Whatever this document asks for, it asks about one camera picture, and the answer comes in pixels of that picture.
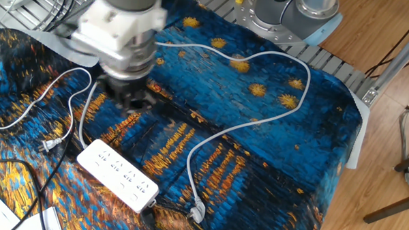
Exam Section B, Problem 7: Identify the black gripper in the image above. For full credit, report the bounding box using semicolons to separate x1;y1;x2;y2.
100;73;155;111

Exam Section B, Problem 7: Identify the thin white two-prong cord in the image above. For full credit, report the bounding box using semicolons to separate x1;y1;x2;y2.
0;64;93;156

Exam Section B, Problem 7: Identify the white power strip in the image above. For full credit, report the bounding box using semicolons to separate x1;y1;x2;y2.
74;138;162;215

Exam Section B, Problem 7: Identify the silver finned wrist block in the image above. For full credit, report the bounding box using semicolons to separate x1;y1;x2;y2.
56;19;106;63

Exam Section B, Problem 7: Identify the starry night patterned tablecloth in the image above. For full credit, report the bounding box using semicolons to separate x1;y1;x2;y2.
0;0;375;230

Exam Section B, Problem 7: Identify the dark wooden furniture leg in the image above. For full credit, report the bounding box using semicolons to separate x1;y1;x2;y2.
393;150;409;173
363;190;409;226

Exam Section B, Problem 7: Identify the black plug with cable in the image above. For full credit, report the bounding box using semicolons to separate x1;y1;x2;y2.
139;205;158;230

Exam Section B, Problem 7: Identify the black cable bundle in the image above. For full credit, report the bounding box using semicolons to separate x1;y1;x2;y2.
42;0;93;35

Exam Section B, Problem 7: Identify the thick white three-prong cord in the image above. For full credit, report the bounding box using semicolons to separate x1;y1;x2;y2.
75;38;313;228

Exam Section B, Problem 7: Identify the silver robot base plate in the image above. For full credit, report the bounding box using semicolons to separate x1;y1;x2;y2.
232;0;315;48

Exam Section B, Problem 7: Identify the thin white wire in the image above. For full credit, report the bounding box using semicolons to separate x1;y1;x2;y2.
0;0;22;29

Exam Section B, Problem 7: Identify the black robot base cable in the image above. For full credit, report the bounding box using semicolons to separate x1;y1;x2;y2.
277;0;300;26

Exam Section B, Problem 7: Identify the black floor cable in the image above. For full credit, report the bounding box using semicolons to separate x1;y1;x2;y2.
368;48;409;81
364;10;409;77

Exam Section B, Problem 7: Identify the aluminium frame post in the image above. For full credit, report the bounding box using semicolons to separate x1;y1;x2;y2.
361;20;409;109

